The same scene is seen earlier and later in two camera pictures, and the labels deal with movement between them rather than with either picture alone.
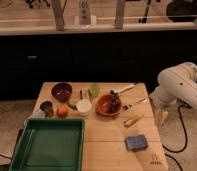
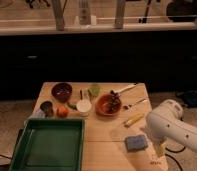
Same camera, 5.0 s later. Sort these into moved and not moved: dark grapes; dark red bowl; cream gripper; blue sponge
Moved: cream gripper
Not moved: dark red bowl; blue sponge; dark grapes
